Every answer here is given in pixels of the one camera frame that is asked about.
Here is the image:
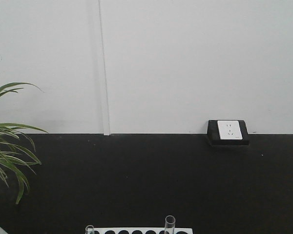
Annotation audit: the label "tall clear test tube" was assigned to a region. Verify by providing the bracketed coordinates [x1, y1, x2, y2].
[164, 215, 176, 234]

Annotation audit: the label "short clear test tube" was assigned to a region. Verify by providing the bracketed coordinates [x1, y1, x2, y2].
[85, 225, 95, 234]

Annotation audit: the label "white test tube rack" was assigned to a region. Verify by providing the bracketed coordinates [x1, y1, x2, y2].
[84, 227, 193, 234]

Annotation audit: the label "green spider plant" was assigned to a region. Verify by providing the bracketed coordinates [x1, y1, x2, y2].
[0, 77, 49, 205]

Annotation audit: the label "white wall cable duct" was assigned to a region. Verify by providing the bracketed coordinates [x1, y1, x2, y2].
[97, 0, 111, 136]

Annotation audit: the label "white wall socket black frame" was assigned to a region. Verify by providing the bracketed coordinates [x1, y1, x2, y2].
[207, 120, 250, 146]

